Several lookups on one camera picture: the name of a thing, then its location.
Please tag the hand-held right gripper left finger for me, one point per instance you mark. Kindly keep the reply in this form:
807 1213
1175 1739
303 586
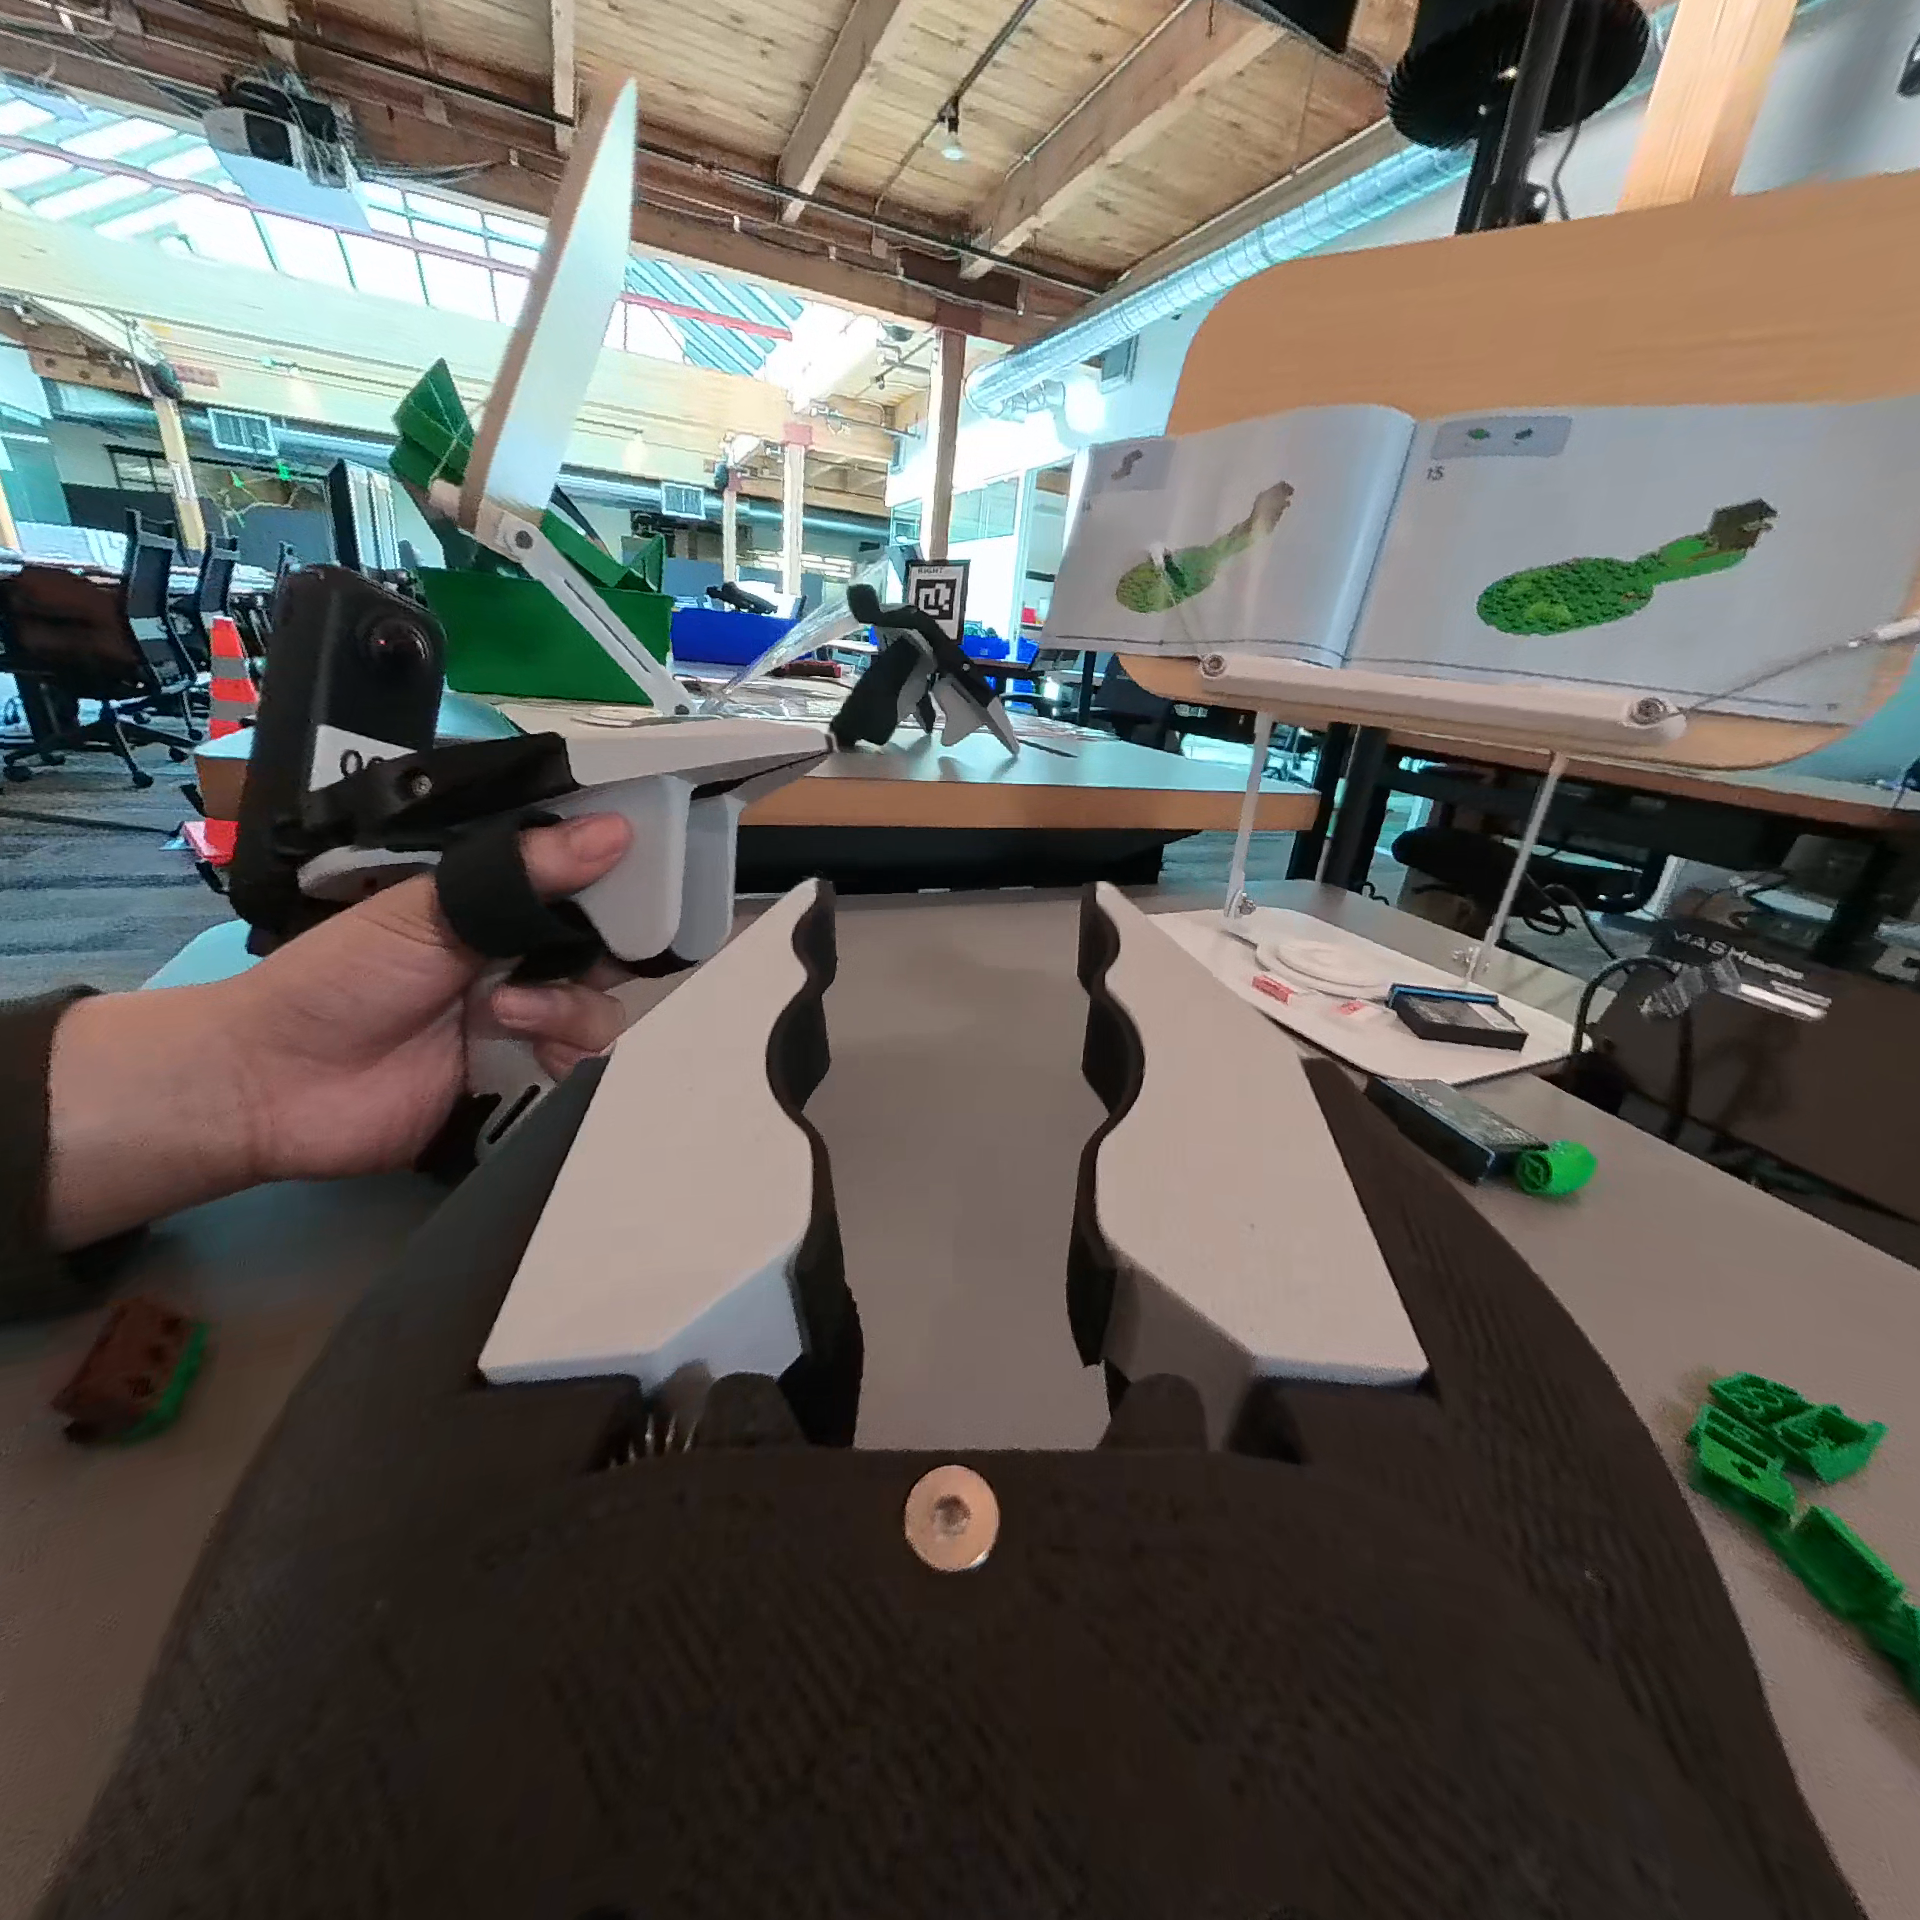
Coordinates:
660 1201

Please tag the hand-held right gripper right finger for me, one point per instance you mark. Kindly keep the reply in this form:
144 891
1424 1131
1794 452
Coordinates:
1245 1201

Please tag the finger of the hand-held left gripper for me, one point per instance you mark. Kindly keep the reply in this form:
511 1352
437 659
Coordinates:
660 761
710 887

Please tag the brown and green brick assembly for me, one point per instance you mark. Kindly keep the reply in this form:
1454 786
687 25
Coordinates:
128 1367

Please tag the person's left forearm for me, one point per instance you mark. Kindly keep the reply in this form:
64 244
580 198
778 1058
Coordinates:
32 1154

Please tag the wood edged office desk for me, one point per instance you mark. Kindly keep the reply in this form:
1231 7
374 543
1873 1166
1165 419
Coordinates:
1051 783

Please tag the wooden top desk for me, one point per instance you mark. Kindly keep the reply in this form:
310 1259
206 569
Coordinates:
1725 789

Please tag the person's left hand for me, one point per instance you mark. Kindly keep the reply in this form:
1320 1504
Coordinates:
303 1050

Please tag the orange traffic cone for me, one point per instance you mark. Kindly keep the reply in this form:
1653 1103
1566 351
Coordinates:
229 683

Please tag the blue storage bin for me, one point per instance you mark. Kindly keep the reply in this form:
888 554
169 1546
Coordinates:
735 636

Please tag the green storage bin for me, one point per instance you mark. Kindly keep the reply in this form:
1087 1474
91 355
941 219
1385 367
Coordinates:
511 639

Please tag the black box with blue edge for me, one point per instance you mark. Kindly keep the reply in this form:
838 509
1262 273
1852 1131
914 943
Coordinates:
1443 1122

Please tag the idle gripper with tag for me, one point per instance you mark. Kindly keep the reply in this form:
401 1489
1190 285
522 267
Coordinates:
899 690

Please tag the green baseplate stack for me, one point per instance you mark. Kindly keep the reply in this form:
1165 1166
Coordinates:
437 430

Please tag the flat black box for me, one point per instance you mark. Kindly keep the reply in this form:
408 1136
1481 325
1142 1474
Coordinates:
1454 1021

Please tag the green round brick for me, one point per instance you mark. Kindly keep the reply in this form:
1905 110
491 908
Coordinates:
1554 1166

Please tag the white tilted stand board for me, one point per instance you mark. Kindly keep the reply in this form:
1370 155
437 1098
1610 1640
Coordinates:
557 331

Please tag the black equipment case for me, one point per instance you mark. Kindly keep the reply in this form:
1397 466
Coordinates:
1773 1080

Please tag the grey projector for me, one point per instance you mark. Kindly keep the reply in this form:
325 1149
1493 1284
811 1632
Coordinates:
262 132

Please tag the scattered small green bricks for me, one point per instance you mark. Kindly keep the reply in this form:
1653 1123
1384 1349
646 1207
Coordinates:
1743 1449

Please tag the instruction booklet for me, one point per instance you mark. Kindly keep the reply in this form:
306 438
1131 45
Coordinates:
1276 509

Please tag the hanging pendant lamp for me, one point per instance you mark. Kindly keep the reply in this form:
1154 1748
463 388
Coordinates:
953 144

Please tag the wooden booklet stand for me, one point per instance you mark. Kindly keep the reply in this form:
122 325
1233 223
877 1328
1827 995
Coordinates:
1502 316

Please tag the silver air duct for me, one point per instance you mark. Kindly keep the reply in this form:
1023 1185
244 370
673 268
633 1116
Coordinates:
1201 263

